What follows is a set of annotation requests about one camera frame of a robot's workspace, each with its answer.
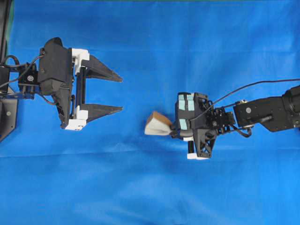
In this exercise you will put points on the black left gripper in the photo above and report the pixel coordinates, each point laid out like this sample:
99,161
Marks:
89,112

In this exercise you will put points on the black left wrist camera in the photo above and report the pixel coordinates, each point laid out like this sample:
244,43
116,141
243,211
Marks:
55,67

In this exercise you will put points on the blue table cloth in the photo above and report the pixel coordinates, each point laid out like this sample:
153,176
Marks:
110,172

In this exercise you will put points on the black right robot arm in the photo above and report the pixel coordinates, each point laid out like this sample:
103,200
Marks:
274,113

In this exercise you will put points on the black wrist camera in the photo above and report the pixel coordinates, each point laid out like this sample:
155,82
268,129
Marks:
189,106
55,67

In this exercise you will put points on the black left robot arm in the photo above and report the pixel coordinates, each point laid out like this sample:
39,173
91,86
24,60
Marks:
19,81

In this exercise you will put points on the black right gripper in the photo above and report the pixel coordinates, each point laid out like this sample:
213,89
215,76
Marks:
200,141

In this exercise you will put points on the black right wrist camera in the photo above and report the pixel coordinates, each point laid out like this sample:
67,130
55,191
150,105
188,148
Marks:
189,106

